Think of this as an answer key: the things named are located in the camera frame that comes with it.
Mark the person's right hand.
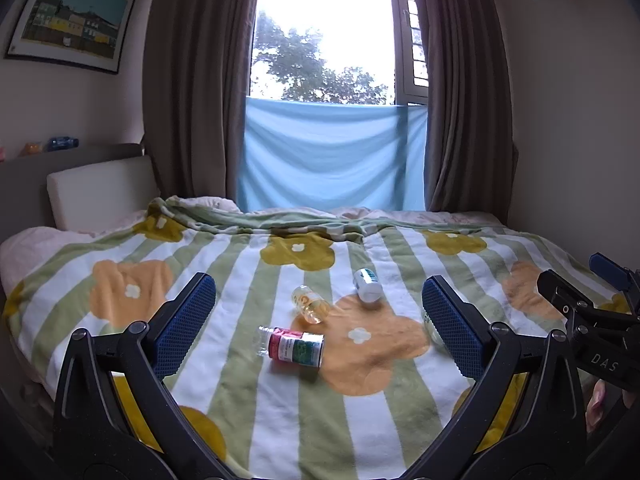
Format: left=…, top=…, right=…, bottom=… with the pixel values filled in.
left=584, top=377, right=640, bottom=433

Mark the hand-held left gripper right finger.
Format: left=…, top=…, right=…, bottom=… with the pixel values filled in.
left=400, top=275, right=588, bottom=480

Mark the tree outside window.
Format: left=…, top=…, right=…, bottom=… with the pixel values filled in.
left=251, top=10, right=397, bottom=106

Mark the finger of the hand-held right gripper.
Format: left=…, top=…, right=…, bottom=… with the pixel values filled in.
left=588, top=252, right=640, bottom=313
left=536, top=269, right=601, bottom=331

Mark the white cup teal label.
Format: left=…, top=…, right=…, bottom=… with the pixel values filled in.
left=352, top=267, right=384, bottom=307

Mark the white headboard cushion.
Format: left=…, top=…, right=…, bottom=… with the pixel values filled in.
left=46, top=155, right=162, bottom=234

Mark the striped floral blanket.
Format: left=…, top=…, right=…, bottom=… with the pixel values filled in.
left=2, top=196, right=633, bottom=480

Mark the clear cup red green label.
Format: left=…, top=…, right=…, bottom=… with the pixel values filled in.
left=256, top=325, right=326, bottom=372

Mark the open window sash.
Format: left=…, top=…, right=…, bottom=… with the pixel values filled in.
left=387, top=0, right=431, bottom=107

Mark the small clear yellow bottle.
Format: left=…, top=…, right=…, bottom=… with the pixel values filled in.
left=291, top=284, right=332, bottom=325

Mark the grey headboard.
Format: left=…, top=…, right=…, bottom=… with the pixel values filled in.
left=0, top=142, right=151, bottom=247

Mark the light blue cloth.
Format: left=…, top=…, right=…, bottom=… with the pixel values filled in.
left=236, top=97, right=430, bottom=212

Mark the brown curtain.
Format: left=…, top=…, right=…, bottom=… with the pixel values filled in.
left=421, top=0, right=517, bottom=227
left=141, top=0, right=265, bottom=212

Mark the framed picture of houses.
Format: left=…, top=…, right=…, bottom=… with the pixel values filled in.
left=4, top=0, right=137, bottom=76

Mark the clear plastic cup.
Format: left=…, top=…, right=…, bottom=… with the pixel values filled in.
left=421, top=310, right=446, bottom=348

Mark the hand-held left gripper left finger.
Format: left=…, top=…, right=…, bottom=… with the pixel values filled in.
left=52, top=272, right=236, bottom=480

